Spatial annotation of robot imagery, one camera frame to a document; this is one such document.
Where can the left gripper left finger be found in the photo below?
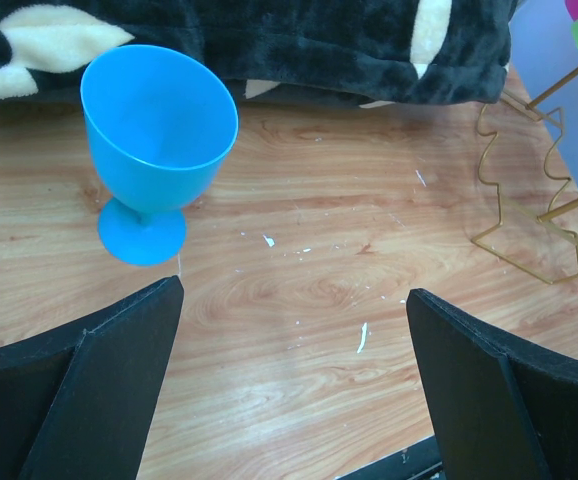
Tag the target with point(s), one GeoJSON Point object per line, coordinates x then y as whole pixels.
{"type": "Point", "coordinates": [77, 401]}

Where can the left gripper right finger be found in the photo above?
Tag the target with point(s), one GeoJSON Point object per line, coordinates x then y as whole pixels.
{"type": "Point", "coordinates": [502, 407]}

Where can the blue wine glass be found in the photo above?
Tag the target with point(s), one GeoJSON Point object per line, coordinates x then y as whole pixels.
{"type": "Point", "coordinates": [159, 125]}

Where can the gold wire glass rack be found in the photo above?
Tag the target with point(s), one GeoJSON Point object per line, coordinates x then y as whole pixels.
{"type": "Point", "coordinates": [534, 195]}

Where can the black floral plush pillow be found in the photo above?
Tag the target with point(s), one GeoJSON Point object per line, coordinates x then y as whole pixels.
{"type": "Point", "coordinates": [364, 54]}

